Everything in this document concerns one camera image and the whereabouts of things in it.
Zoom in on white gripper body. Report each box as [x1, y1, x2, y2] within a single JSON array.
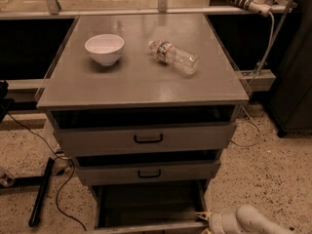
[[209, 213, 243, 234]]

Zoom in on grey bottom drawer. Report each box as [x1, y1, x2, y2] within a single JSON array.
[[88, 180, 208, 234]]

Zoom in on grey drawer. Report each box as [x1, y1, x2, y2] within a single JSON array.
[[54, 122, 237, 157], [76, 160, 220, 185], [88, 180, 208, 234]]

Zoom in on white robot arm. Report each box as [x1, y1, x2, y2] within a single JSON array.
[[196, 204, 292, 234]]

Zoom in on grey middle drawer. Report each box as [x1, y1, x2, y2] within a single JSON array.
[[76, 160, 220, 185]]

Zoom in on grey drawer cabinet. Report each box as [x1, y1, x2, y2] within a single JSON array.
[[35, 13, 250, 213]]

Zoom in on grey top drawer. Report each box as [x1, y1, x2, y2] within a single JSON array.
[[54, 122, 237, 157]]

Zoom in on dark cabinet at right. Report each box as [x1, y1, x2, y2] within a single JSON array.
[[265, 0, 312, 137]]

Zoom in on clear plastic water bottle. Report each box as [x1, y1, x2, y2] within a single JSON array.
[[148, 40, 200, 76]]

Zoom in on black metal floor bar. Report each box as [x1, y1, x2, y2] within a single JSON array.
[[28, 158, 55, 227]]

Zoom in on white ceramic bowl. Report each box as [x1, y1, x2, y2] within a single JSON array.
[[85, 34, 125, 66]]

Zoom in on small object on floor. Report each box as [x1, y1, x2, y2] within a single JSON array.
[[0, 167, 15, 187]]

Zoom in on white power strip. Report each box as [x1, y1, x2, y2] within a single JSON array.
[[226, 0, 271, 17]]

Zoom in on black device at left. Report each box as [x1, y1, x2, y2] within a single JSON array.
[[0, 81, 15, 123]]

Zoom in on black floor cable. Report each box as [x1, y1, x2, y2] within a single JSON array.
[[6, 111, 89, 232]]

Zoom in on white power cord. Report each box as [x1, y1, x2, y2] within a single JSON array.
[[249, 11, 276, 83]]

